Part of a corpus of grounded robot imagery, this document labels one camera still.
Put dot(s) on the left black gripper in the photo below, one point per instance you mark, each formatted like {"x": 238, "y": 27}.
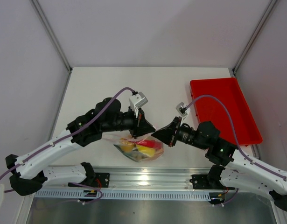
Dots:
{"x": 141, "y": 126}

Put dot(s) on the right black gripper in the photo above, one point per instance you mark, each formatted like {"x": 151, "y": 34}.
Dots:
{"x": 168, "y": 131}

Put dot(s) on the red toy chili pepper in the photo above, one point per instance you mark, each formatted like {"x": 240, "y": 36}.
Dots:
{"x": 150, "y": 144}

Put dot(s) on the clear pink zip top bag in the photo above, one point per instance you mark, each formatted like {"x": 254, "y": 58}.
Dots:
{"x": 115, "y": 138}

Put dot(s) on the small yellow toy mango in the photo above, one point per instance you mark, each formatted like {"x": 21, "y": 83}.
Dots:
{"x": 126, "y": 146}

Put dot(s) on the longan bunch with leaves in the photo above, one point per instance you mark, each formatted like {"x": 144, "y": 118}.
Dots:
{"x": 135, "y": 156}

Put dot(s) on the yellow toy pepper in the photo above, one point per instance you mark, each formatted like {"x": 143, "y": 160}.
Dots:
{"x": 147, "y": 151}

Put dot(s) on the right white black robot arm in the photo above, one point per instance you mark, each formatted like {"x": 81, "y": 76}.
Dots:
{"x": 231, "y": 168}

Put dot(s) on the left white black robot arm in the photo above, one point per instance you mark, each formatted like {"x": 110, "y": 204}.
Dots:
{"x": 33, "y": 171}

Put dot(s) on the red plastic tray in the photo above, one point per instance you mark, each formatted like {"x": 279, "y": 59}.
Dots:
{"x": 229, "y": 105}

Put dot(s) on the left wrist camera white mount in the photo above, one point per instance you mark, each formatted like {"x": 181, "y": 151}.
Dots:
{"x": 137, "y": 100}

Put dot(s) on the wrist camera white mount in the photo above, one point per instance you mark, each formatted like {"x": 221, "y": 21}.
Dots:
{"x": 183, "y": 110}
{"x": 137, "y": 100}

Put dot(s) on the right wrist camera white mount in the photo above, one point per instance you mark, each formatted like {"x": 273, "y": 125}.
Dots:
{"x": 183, "y": 110}

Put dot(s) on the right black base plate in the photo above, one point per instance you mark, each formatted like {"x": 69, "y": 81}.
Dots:
{"x": 202, "y": 181}

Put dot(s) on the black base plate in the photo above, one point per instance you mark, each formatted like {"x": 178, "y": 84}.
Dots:
{"x": 202, "y": 181}
{"x": 97, "y": 180}

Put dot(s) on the white slotted cable duct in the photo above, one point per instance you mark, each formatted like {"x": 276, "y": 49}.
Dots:
{"x": 124, "y": 194}

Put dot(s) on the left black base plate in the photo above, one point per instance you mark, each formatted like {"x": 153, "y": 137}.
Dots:
{"x": 97, "y": 180}

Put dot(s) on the left aluminium frame post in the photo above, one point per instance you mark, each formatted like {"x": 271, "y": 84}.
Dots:
{"x": 51, "y": 34}

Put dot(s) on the aluminium frame post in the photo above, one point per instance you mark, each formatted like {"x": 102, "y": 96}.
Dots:
{"x": 51, "y": 34}
{"x": 264, "y": 18}

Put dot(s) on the right aluminium frame post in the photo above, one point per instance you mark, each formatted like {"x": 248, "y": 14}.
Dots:
{"x": 264, "y": 18}

